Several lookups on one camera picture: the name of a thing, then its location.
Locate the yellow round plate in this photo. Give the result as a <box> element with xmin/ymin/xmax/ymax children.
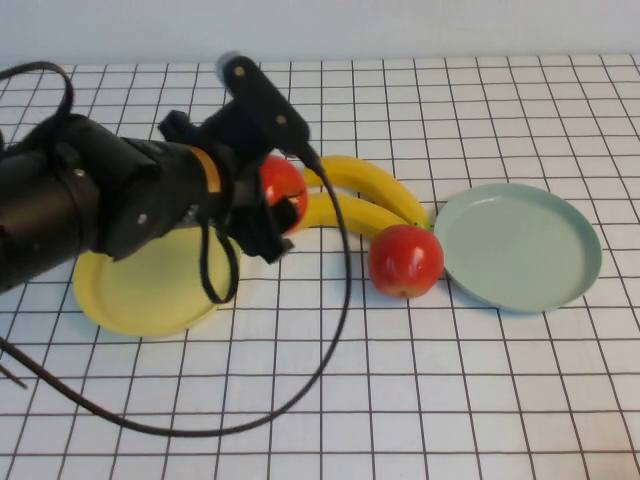
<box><xmin>73</xmin><ymin>224</ymin><xmax>243</xmax><ymax>339</ymax></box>

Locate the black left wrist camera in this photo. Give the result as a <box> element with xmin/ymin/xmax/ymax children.
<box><xmin>158</xmin><ymin>52</ymin><xmax>312</xmax><ymax>161</ymax></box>

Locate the yellow plastic banana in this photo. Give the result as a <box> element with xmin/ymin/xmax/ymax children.
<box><xmin>299</xmin><ymin>193</ymin><xmax>409</xmax><ymax>236</ymax></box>
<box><xmin>302</xmin><ymin>155</ymin><xmax>431</xmax><ymax>231</ymax></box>

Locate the light blue round plate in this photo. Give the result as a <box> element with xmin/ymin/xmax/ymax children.
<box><xmin>433</xmin><ymin>182</ymin><xmax>604</xmax><ymax>315</ymax></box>

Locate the thick black camera cable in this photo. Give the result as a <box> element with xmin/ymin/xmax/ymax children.
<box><xmin>0</xmin><ymin>144</ymin><xmax>354</xmax><ymax>437</ymax></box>

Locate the thin black cable tie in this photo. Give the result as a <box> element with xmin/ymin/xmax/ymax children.
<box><xmin>0</xmin><ymin>360</ymin><xmax>30</xmax><ymax>390</ymax></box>

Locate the red apple with yellow patch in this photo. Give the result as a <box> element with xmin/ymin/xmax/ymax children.
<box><xmin>368</xmin><ymin>224</ymin><xmax>445</xmax><ymax>300</ymax></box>

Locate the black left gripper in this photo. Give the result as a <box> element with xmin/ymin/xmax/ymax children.
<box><xmin>215</xmin><ymin>147</ymin><xmax>301</xmax><ymax>265</ymax></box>

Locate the white grid tablecloth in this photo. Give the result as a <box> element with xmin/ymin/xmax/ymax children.
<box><xmin>0</xmin><ymin>55</ymin><xmax>640</xmax><ymax>480</ymax></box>

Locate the red apple with dark stem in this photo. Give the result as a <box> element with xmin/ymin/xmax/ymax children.
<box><xmin>259</xmin><ymin>154</ymin><xmax>309</xmax><ymax>235</ymax></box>

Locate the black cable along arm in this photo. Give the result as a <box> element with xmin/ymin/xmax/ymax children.
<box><xmin>0</xmin><ymin>61</ymin><xmax>76</xmax><ymax>151</ymax></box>

